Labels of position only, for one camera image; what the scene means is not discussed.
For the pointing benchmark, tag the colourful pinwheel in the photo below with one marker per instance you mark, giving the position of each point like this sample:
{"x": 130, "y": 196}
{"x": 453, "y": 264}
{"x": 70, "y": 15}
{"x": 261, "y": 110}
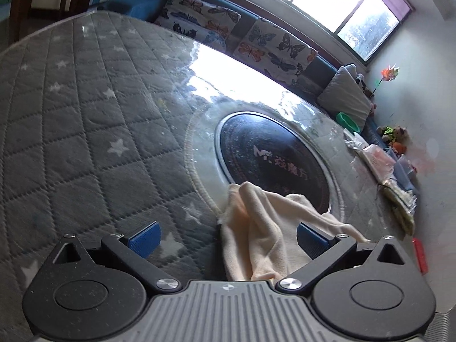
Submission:
{"x": 388, "y": 74}

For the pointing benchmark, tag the butterfly cushion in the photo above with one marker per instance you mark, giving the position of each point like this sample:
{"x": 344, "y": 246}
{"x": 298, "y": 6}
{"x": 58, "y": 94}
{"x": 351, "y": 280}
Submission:
{"x": 274, "y": 52}
{"x": 206, "y": 23}

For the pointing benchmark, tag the blue sofa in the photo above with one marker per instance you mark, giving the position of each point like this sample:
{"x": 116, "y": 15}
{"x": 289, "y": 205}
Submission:
{"x": 309, "y": 86}

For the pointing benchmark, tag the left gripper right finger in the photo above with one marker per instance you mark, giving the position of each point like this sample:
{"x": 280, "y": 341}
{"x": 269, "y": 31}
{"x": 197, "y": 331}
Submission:
{"x": 327, "y": 253}

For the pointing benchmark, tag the round black induction cooktop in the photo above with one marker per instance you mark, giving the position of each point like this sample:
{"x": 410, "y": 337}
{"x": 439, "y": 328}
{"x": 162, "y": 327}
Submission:
{"x": 252, "y": 147}

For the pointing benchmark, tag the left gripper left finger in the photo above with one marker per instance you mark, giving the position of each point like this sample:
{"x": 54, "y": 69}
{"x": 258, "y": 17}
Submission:
{"x": 129, "y": 253}

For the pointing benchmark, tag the window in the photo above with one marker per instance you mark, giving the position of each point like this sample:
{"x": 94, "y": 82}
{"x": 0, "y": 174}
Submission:
{"x": 361, "y": 27}

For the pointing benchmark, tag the red object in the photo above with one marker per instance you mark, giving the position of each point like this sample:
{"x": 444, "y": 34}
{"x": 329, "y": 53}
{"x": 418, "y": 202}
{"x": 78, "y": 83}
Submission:
{"x": 420, "y": 255}

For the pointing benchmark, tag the yellowish bagged cloth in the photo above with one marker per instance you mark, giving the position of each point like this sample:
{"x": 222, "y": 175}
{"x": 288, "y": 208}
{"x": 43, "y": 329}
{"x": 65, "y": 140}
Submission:
{"x": 404, "y": 204}

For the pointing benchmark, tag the grey quilted star table cover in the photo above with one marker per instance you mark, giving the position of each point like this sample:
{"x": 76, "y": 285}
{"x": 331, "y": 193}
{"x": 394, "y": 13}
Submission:
{"x": 109, "y": 122}

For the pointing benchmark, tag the cream long-sleeve shirt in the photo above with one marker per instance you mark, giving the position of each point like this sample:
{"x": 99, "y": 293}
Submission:
{"x": 259, "y": 233}

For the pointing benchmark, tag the right butterfly cushion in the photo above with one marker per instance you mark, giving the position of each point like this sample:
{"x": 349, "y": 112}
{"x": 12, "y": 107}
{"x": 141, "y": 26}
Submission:
{"x": 274, "y": 52}

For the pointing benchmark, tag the green bowl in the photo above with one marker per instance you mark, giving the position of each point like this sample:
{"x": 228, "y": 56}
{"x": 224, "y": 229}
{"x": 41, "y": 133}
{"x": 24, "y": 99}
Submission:
{"x": 346, "y": 122}

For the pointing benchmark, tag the pink item in plastic bag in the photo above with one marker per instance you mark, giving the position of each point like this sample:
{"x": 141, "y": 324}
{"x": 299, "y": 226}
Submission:
{"x": 376, "y": 159}

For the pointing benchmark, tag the stuffed teddy bear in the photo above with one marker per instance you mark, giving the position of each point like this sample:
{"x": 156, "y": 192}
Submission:
{"x": 394, "y": 137}

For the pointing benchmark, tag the blue plastic box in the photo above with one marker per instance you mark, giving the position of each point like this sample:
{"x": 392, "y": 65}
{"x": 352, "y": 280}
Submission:
{"x": 401, "y": 172}

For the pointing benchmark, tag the left butterfly cushion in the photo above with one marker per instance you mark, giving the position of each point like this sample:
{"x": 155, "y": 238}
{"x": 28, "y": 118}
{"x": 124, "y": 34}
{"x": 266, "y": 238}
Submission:
{"x": 206, "y": 23}

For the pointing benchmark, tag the grey pillow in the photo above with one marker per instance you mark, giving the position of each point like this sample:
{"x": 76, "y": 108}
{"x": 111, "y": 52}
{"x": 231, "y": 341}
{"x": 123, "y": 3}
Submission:
{"x": 343, "y": 94}

